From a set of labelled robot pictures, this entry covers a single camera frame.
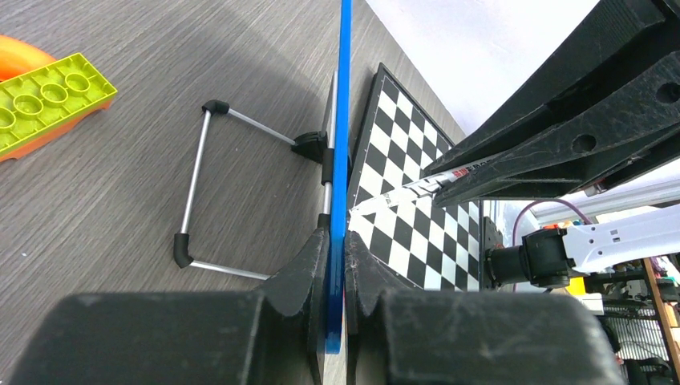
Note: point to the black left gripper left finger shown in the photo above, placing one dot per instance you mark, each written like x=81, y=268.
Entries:
x=272, y=334

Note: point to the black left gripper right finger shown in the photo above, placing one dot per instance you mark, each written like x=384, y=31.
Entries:
x=402, y=335

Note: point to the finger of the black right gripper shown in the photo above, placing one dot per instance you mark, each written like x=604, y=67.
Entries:
x=602, y=110

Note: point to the blue framed whiteboard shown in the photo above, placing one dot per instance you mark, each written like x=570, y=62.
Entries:
x=339, y=143

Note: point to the black white marker pen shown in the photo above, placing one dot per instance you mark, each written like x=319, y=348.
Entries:
x=425, y=187

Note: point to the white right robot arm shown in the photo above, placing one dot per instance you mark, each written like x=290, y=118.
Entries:
x=546, y=259

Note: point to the metal whiteboard stand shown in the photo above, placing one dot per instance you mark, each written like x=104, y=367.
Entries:
x=238, y=177

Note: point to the black white checkerboard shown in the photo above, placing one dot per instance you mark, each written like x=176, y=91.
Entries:
x=423, y=245

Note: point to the green building block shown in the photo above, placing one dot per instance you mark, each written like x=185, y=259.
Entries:
x=48, y=101

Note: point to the orange green round object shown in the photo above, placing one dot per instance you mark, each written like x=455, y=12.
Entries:
x=21, y=69

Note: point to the aluminium front frame rail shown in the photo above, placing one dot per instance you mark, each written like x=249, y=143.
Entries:
x=629, y=196

